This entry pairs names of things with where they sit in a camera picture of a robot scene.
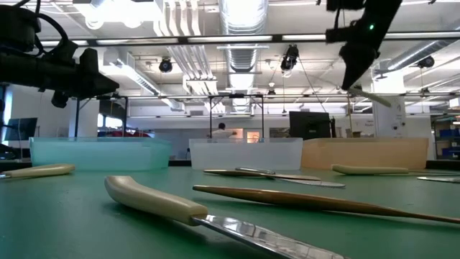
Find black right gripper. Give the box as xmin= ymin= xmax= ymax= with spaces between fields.
xmin=339 ymin=0 xmax=403 ymax=91

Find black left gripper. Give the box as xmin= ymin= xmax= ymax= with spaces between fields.
xmin=21 ymin=48 xmax=120 ymax=109

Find cream handled table knife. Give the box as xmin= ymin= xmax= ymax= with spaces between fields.
xmin=346 ymin=85 xmax=393 ymax=109
xmin=331 ymin=163 xmax=460 ymax=178
xmin=103 ymin=175 xmax=348 ymax=259

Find cream handle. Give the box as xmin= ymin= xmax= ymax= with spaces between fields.
xmin=0 ymin=163 xmax=76 ymax=180

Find silver metal knife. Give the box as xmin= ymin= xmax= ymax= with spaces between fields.
xmin=415 ymin=176 xmax=460 ymax=184
xmin=235 ymin=166 xmax=346 ymax=189

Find red object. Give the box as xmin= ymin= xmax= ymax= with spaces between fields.
xmin=96 ymin=129 xmax=154 ymax=139

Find white building pillar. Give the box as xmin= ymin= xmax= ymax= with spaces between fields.
xmin=372 ymin=70 xmax=409 ymax=140

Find teal translucent plastic bin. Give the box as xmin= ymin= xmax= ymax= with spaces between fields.
xmin=28 ymin=136 xmax=173 ymax=172

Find black computer monitor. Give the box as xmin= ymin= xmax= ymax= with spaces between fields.
xmin=288 ymin=111 xmax=337 ymax=141

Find orange translucent plastic bin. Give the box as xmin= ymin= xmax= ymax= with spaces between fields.
xmin=300 ymin=137 xmax=430 ymax=171

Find white ceiling pipes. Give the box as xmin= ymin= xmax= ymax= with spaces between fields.
xmin=153 ymin=0 xmax=221 ymax=96

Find shelf with blue bins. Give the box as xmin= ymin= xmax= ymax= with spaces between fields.
xmin=430 ymin=114 xmax=460 ymax=160

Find green table mat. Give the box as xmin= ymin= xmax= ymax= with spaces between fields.
xmin=0 ymin=165 xmax=460 ymax=259

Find person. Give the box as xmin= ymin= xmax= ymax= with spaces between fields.
xmin=209 ymin=122 xmax=239 ymax=140

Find clear translucent plastic bin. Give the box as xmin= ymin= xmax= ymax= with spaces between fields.
xmin=188 ymin=137 xmax=304 ymax=171

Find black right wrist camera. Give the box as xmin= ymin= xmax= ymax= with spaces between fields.
xmin=325 ymin=20 xmax=359 ymax=45

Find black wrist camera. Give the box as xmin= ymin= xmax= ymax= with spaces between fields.
xmin=48 ymin=38 xmax=79 ymax=68
xmin=325 ymin=20 xmax=359 ymax=45

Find black workstation frame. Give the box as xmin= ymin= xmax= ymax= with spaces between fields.
xmin=73 ymin=94 xmax=129 ymax=138
xmin=208 ymin=93 xmax=265 ymax=140

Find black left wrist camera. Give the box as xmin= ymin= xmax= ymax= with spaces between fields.
xmin=48 ymin=38 xmax=79 ymax=68

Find white rectangular air duct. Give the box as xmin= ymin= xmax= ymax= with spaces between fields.
xmin=100 ymin=46 xmax=186 ymax=112

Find round silver air duct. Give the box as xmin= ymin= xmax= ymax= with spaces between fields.
xmin=373 ymin=38 xmax=460 ymax=79

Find black left camera cable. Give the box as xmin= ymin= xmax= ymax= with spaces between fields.
xmin=14 ymin=0 xmax=70 ymax=55

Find dark wall monitor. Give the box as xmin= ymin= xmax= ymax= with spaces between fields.
xmin=3 ymin=117 xmax=38 ymax=142

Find ribbed silver ventilation duct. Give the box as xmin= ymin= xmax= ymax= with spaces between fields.
xmin=218 ymin=0 xmax=270 ymax=114

